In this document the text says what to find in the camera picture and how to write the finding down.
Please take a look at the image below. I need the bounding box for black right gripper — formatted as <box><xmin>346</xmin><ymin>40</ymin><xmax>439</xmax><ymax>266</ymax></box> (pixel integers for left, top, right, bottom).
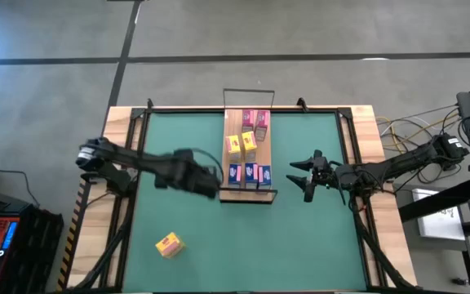
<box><xmin>286</xmin><ymin>149</ymin><xmax>342</xmax><ymax>204</ymax></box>

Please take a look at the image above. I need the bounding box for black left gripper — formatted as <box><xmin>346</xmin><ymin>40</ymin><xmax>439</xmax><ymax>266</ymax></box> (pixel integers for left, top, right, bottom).
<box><xmin>165</xmin><ymin>149</ymin><xmax>223</xmax><ymax>201</ymax></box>

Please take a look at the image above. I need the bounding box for blue Frosted Flakes cereal box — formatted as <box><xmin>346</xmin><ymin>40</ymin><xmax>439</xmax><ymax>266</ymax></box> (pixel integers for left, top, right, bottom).
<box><xmin>257</xmin><ymin>164</ymin><xmax>273</xmax><ymax>189</ymax></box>
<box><xmin>243</xmin><ymin>162</ymin><xmax>259</xmax><ymax>189</ymax></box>
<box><xmin>227</xmin><ymin>163</ymin><xmax>243</xmax><ymax>189</ymax></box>

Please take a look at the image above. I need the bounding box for yellow Corn Pops cereal box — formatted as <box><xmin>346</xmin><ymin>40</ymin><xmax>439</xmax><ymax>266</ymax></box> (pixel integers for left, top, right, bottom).
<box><xmin>224</xmin><ymin>134</ymin><xmax>242</xmax><ymax>162</ymax></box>
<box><xmin>154</xmin><ymin>231</ymin><xmax>186</xmax><ymax>260</ymax></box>
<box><xmin>241</xmin><ymin>130</ymin><xmax>259</xmax><ymax>163</ymax></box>

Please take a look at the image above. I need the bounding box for magenta Raisin Bran cereal box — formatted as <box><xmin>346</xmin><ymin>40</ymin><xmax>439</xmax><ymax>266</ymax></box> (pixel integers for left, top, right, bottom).
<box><xmin>241</xmin><ymin>109</ymin><xmax>257</xmax><ymax>133</ymax></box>
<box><xmin>255</xmin><ymin>109</ymin><xmax>272</xmax><ymax>142</ymax></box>

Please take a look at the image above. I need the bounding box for black diagonal bar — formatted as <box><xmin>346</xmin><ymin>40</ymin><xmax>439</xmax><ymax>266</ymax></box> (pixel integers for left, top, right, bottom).
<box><xmin>397</xmin><ymin>176</ymin><xmax>470</xmax><ymax>222</ymax></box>

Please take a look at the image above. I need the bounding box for white board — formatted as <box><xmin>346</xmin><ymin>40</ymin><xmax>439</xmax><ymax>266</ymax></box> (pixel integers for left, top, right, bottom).
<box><xmin>411</xmin><ymin>187</ymin><xmax>468</xmax><ymax>242</ymax></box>

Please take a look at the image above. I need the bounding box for black plastic crate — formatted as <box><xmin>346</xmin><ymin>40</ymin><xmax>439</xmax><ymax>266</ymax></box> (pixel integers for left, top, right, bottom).
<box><xmin>0</xmin><ymin>203</ymin><xmax>65</xmax><ymax>293</ymax></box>

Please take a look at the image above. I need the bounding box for black left camera cable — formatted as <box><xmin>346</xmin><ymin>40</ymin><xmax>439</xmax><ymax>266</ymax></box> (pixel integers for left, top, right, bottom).
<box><xmin>189</xmin><ymin>146</ymin><xmax>224</xmax><ymax>185</ymax></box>

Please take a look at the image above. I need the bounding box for black camera cable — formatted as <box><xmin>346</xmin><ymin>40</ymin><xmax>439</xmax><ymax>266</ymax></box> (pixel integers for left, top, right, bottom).
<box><xmin>189</xmin><ymin>146</ymin><xmax>224</xmax><ymax>185</ymax></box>
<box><xmin>328</xmin><ymin>160</ymin><xmax>348</xmax><ymax>207</ymax></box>

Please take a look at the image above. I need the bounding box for black right camera cable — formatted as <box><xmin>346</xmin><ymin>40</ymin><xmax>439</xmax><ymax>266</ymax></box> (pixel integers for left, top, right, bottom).
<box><xmin>328</xmin><ymin>160</ymin><xmax>348</xmax><ymax>207</ymax></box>

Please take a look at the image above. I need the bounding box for black table frame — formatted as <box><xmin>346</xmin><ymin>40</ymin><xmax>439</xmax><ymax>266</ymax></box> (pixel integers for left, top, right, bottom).
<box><xmin>66</xmin><ymin>97</ymin><xmax>420</xmax><ymax>293</ymax></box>

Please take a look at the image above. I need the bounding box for yellow cable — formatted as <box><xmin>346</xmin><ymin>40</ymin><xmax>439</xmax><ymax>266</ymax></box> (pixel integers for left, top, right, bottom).
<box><xmin>375</xmin><ymin>109</ymin><xmax>461</xmax><ymax>155</ymax></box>

